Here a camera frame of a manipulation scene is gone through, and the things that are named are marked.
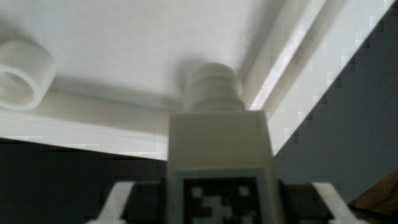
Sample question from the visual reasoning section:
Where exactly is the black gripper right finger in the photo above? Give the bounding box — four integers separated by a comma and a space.
313, 182, 363, 224

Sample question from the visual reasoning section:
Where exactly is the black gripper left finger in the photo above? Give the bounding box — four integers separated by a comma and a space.
86, 181, 135, 224

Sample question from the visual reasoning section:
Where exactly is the white square table top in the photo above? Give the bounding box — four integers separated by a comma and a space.
0, 0, 396, 159

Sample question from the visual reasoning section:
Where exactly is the white table leg with tag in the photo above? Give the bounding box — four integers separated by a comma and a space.
165, 63, 285, 224

